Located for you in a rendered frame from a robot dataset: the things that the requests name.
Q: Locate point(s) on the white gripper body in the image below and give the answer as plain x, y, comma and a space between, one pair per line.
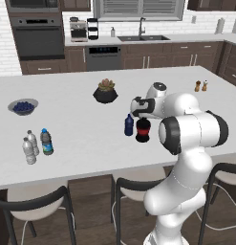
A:
137, 106

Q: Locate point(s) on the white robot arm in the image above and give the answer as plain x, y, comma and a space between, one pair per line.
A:
189, 150

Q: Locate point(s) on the dark blue bottle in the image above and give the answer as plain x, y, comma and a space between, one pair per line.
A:
129, 126

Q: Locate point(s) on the black and red bottle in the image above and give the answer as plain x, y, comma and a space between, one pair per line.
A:
143, 130

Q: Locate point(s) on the succulent in black pot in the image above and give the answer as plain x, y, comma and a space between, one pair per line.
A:
105, 94

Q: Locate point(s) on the grey dishwasher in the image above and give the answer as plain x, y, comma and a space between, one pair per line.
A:
102, 58

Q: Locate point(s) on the brown base cupboard run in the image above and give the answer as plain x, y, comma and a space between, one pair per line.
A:
173, 55

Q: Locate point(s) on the brown pepper shaker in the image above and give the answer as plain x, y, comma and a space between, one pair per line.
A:
197, 86

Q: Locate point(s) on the dark sink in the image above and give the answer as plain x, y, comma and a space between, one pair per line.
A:
143, 38

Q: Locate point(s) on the brown salt shaker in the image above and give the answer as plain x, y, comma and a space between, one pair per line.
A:
204, 86

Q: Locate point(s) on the white soap dispenser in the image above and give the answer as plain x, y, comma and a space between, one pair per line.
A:
112, 32

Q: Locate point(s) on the black and cream stool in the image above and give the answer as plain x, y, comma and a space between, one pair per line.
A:
227, 177
135, 186
33, 204

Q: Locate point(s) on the dark sink tap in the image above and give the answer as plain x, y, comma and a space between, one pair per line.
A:
141, 27

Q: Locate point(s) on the black tiered stand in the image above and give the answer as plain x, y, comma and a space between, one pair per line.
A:
92, 29

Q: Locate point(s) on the silver coffee machine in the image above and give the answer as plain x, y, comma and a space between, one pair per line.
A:
78, 30

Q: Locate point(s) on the blue-label plastic bottle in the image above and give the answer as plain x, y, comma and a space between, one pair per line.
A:
47, 143

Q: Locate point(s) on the window with grey blinds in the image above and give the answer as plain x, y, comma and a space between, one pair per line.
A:
140, 8

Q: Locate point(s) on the brown drawer under oven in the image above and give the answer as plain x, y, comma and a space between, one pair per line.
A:
44, 67

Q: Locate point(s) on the brown side cupboard run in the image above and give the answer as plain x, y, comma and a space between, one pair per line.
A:
231, 65

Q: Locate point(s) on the clear plastic water bottle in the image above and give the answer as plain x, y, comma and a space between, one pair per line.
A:
33, 142
29, 153

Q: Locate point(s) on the grey bowl of blueberries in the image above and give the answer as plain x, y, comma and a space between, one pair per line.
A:
23, 107

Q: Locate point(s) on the black microwave oven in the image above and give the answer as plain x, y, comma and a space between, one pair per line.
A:
32, 4

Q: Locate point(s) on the white wall socket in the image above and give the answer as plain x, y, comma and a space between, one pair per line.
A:
193, 19

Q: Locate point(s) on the black wall oven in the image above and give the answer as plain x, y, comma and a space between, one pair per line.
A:
38, 40

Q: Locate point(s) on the brown wall cupboard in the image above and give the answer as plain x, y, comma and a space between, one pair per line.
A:
215, 4
75, 4

